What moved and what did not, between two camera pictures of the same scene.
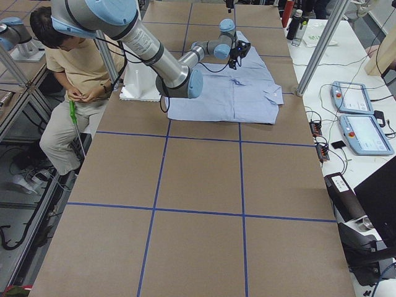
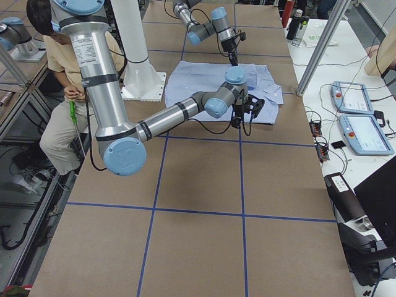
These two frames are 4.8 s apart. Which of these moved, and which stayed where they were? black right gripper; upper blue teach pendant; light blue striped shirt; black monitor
Moved: black right gripper
Stayed: light blue striped shirt; upper blue teach pendant; black monitor
